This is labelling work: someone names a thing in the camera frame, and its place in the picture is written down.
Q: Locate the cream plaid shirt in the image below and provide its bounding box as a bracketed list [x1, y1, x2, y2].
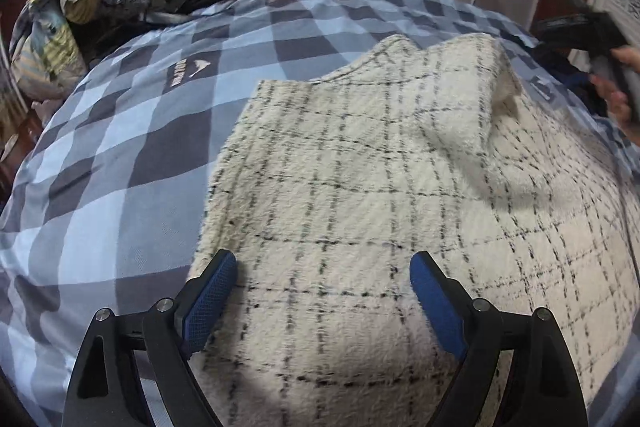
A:
[190, 33, 633, 427]

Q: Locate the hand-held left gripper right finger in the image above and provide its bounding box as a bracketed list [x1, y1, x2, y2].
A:
[409, 251, 587, 427]

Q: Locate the black garment on bed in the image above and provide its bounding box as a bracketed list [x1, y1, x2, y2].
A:
[150, 0, 256, 25]

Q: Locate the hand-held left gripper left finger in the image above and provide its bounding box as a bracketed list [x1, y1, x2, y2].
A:
[62, 249, 239, 427]

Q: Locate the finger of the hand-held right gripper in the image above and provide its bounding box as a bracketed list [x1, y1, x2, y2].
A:
[547, 49, 593, 110]

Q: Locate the person's right hand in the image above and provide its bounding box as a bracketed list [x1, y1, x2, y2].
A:
[589, 46, 640, 135]

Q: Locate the pile of crumpled bedding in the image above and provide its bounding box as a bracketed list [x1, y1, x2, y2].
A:
[10, 0, 166, 102]

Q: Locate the blue checkered bed cover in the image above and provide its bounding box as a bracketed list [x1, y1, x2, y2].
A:
[0, 0, 640, 427]

